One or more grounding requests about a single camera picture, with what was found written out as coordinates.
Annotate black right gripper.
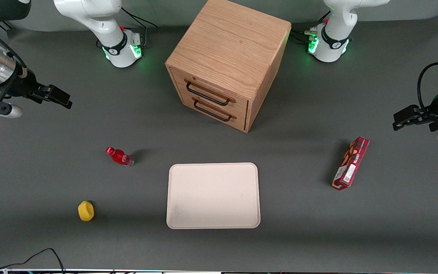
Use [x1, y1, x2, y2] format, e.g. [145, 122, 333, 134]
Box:
[0, 68, 73, 110]

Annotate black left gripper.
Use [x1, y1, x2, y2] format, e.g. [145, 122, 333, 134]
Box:
[392, 100, 438, 132]

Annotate black metal drawer handle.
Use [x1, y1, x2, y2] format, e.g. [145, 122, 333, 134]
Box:
[186, 81, 230, 107]
[193, 99, 232, 123]

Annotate wooden drawer cabinet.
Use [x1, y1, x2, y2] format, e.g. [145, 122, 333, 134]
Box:
[165, 0, 292, 133]

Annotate red cookie box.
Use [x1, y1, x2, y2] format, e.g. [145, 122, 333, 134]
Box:
[331, 136, 371, 191]

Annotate red plastic drink bottle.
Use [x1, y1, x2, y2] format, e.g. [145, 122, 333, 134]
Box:
[105, 146, 135, 168]

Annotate yellow sponge toy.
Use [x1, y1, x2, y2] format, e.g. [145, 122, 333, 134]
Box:
[77, 200, 95, 223]

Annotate white rectangular plastic tray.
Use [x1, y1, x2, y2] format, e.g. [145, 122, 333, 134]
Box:
[166, 162, 261, 230]

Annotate black right arm wrist cable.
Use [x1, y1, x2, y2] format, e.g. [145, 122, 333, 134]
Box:
[0, 20, 28, 71]

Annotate black right arm base cable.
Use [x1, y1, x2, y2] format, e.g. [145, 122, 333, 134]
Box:
[120, 5, 159, 49]

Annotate black arm base cable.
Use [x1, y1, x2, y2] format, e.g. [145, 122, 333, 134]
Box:
[120, 5, 159, 49]
[289, 11, 332, 45]

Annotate black left arm base cable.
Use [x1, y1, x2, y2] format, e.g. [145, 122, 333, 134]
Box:
[289, 11, 332, 45]

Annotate black cable at table edge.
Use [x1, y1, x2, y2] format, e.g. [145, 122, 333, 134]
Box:
[0, 248, 66, 274]

